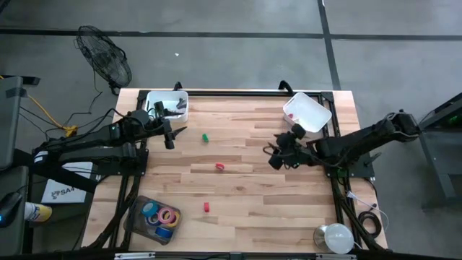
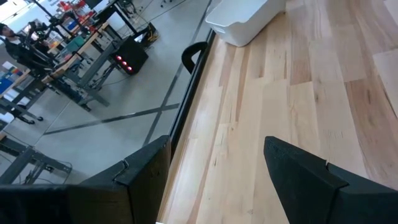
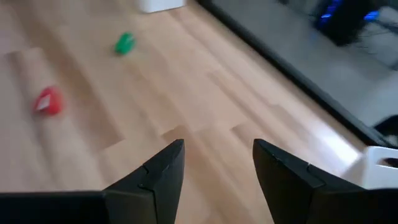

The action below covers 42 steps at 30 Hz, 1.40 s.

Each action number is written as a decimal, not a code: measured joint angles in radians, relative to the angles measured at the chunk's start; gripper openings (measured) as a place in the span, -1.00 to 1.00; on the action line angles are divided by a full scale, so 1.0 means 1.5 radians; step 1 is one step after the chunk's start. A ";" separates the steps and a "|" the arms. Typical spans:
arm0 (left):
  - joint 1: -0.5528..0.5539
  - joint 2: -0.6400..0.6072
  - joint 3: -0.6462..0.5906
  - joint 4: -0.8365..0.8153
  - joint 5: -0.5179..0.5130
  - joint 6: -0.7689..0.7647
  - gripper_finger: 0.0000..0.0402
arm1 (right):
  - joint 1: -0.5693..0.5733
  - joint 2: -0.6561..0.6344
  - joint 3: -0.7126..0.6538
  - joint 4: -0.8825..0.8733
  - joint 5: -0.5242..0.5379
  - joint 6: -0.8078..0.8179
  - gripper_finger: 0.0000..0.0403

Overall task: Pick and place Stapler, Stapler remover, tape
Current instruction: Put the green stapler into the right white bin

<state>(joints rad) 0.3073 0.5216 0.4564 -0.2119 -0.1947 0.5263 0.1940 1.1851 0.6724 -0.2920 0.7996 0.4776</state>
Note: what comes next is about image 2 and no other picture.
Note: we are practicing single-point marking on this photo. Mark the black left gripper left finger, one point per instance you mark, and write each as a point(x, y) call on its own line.
point(93, 205)

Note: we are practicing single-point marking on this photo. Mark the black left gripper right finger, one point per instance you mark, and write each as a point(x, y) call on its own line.
point(311, 196)

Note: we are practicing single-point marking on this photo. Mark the white plastic bin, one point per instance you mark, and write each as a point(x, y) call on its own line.
point(245, 21)

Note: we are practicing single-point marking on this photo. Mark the grey steel stand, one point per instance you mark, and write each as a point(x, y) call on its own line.
point(18, 161)

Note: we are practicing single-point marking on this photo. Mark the black computer tower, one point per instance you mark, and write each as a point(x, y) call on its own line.
point(133, 53)

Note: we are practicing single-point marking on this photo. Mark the wooden workbench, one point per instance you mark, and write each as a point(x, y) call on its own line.
point(81, 46)

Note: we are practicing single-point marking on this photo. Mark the person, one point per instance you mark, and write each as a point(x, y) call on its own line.
point(12, 46)

